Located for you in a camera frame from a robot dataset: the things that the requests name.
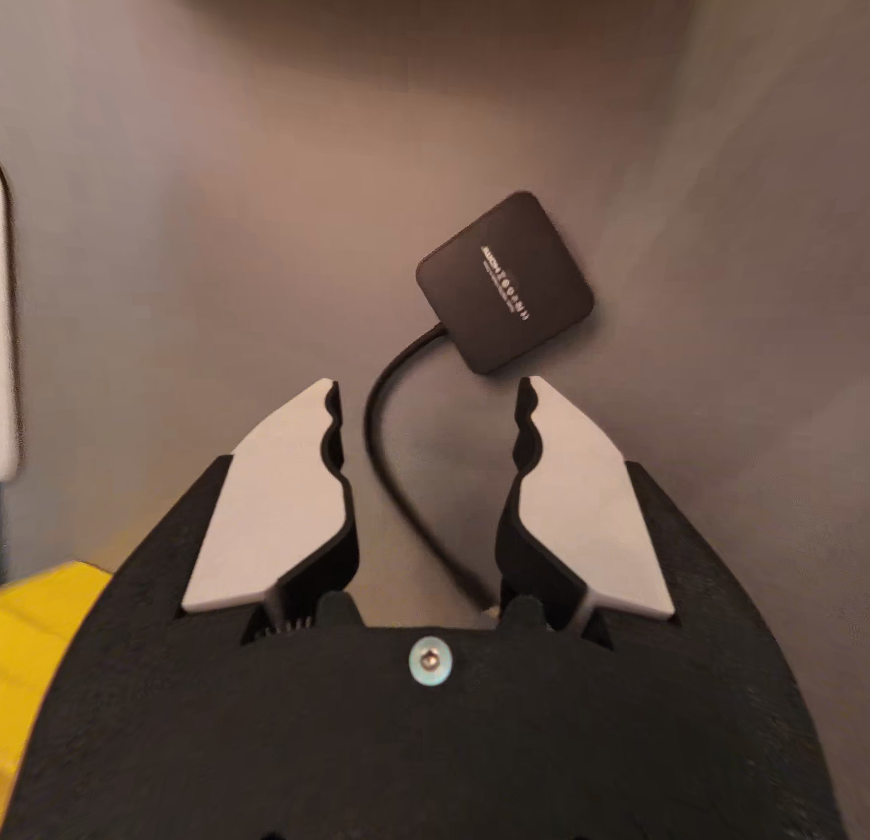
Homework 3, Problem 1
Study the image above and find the yellow plastic bin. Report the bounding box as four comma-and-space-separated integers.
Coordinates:
0, 560, 115, 790

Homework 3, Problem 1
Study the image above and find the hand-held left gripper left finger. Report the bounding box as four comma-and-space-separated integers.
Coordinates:
181, 378, 360, 636

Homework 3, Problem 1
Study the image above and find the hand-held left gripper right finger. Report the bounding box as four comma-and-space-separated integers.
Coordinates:
495, 375, 677, 636

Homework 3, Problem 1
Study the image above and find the black hdmi adapter hub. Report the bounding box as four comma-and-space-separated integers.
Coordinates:
364, 190, 596, 618

